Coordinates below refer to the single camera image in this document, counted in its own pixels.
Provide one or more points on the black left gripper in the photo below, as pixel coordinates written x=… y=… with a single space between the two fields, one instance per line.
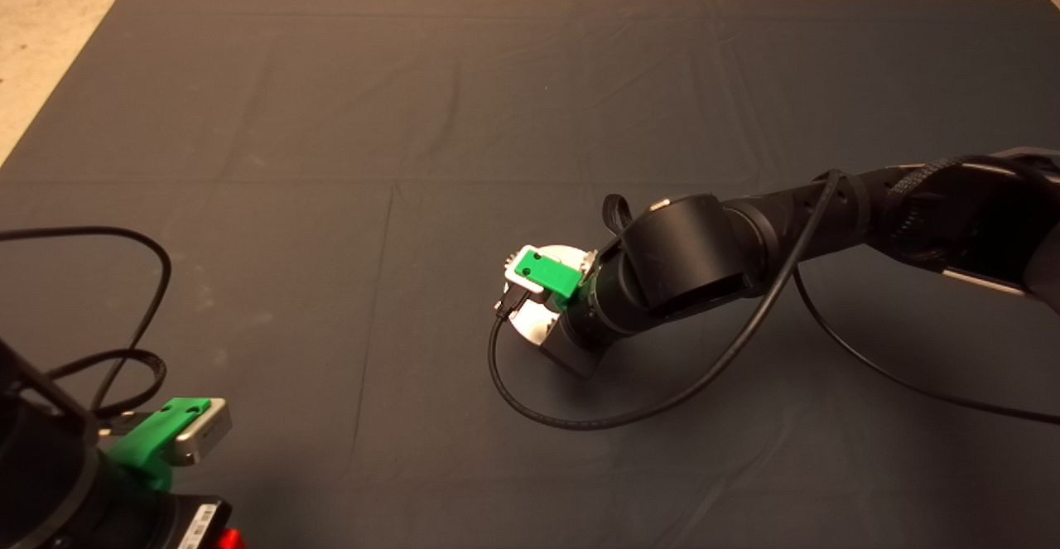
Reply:
x=157 y=524

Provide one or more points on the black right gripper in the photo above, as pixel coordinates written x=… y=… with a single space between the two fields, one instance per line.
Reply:
x=580 y=342

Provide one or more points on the steel planetary gear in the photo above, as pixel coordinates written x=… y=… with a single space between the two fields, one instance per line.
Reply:
x=588 y=261

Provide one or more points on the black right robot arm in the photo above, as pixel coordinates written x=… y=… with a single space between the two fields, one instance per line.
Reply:
x=696 y=259

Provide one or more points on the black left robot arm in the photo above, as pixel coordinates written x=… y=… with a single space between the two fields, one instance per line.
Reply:
x=37 y=466

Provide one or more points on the round metal carrier plate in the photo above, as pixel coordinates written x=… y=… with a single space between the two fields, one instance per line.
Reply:
x=534 y=325

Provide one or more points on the dark grey table cloth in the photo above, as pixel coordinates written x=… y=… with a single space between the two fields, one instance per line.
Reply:
x=331 y=118

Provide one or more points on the green right camera mount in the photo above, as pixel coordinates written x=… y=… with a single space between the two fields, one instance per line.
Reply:
x=546 y=274

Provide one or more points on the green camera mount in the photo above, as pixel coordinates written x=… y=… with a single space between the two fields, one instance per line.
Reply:
x=546 y=274
x=141 y=445

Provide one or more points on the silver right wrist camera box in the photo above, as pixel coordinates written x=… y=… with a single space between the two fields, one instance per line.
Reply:
x=512 y=272

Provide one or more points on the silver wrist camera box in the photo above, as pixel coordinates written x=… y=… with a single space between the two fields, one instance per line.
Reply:
x=512 y=272
x=207 y=437

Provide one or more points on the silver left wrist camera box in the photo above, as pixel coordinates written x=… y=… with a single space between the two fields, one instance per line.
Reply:
x=207 y=437

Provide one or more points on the green left camera mount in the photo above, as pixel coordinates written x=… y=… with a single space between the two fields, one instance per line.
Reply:
x=141 y=445

